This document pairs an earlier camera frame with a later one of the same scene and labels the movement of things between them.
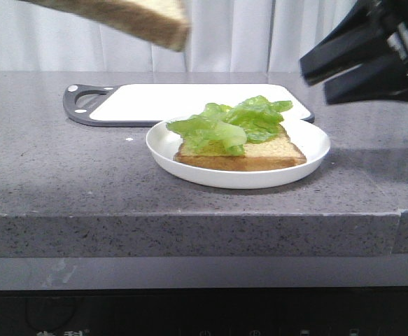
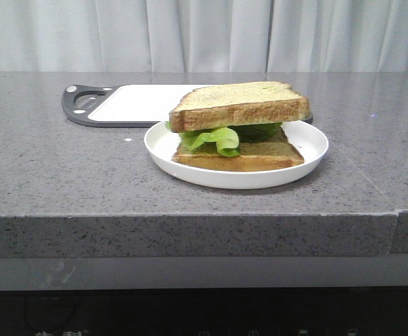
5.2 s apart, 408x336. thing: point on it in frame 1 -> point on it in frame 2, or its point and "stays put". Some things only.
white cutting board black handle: (101, 105) stays put
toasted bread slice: (162, 23) -> (236, 104)
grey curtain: (225, 36) stays put
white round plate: (162, 144) stays put
